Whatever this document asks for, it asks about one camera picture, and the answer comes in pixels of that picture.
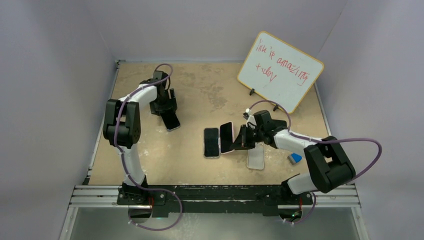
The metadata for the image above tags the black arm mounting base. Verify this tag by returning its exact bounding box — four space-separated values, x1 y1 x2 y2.
116 182 314 221

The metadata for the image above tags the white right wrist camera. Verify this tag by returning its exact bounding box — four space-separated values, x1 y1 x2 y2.
243 108 257 128

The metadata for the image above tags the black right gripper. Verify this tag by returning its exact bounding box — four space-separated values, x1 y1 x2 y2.
230 125 264 152

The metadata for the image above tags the yellow framed whiteboard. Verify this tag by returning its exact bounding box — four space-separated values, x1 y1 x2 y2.
237 31 325 114

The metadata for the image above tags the frosted clear phone case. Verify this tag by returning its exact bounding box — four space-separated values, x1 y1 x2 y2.
246 142 265 170

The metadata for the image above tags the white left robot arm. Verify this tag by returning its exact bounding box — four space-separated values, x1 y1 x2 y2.
103 69 181 205

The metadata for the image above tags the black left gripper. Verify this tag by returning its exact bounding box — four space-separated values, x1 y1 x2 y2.
151 90 177 117

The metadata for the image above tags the blue white eraser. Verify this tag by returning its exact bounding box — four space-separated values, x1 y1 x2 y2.
287 153 302 165

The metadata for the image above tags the pink phone case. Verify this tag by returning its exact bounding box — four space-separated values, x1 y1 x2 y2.
219 121 236 155

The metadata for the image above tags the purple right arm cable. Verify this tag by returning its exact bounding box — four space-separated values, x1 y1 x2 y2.
246 99 383 183

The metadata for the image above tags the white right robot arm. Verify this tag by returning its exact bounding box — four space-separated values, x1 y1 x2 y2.
229 110 356 204

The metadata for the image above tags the black phone with white reflection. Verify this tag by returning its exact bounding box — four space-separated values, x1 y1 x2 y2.
203 128 220 158

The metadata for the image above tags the aluminium table frame rail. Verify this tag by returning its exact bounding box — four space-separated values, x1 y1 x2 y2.
58 59 122 240

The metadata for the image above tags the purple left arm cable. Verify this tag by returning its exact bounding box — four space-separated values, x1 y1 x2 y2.
113 63 184 232

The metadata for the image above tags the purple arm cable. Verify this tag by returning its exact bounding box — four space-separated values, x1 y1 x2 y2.
246 99 383 183
113 63 184 232

